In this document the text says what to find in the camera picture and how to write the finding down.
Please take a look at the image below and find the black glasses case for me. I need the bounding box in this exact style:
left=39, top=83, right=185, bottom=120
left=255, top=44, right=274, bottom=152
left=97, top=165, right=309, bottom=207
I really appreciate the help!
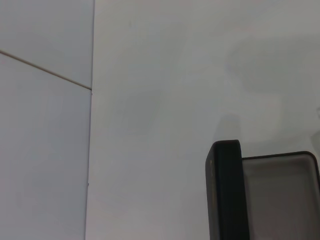
left=204, top=139, right=320, bottom=240

